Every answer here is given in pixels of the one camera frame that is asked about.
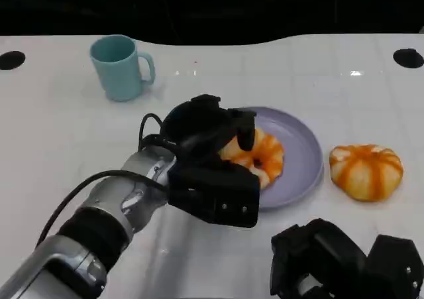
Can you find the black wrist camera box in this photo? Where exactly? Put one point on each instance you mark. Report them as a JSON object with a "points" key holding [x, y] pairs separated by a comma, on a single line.
{"points": [[394, 266], [215, 193]]}

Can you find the lilac plate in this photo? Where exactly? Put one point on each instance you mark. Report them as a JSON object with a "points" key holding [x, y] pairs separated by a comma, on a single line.
{"points": [[298, 153]]}

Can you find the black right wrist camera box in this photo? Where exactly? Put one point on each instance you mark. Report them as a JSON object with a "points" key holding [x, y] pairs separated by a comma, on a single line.
{"points": [[394, 266]]}

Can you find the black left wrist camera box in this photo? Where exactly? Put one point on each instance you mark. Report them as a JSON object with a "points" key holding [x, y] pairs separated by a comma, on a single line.
{"points": [[215, 193]]}

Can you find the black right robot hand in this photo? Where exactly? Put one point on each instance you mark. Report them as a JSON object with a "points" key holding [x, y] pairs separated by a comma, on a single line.
{"points": [[308, 259]]}

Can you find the pale green mug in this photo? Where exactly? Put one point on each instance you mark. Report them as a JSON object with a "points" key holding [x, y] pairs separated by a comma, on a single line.
{"points": [[114, 70]]}

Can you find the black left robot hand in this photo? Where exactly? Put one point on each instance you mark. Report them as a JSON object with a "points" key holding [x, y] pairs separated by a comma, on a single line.
{"points": [[198, 126]]}

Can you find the black table grommet hole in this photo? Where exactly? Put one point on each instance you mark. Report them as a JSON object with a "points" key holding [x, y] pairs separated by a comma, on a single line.
{"points": [[409, 58], [11, 60]]}

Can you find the orange white toy bread roll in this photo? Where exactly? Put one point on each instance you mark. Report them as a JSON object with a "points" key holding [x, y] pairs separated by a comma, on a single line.
{"points": [[364, 173], [268, 159]]}

